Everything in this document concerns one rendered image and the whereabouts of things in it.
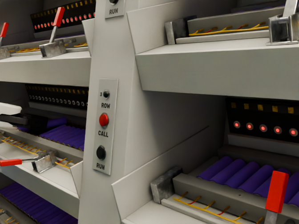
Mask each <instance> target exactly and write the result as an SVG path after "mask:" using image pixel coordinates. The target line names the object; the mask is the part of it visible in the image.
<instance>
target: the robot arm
mask: <svg viewBox="0 0 299 224"><path fill-rule="evenodd" d="M21 110H22V108H21V107H20V106H16V105H11V104H5V103H0V128H2V129H12V130H16V129H17V128H18V127H24V128H28V129H32V130H38V131H46V128H47V123H48V118H47V117H44V116H39V115H33V114H28V113H26V114H23V113H20V112H21Z"/></svg>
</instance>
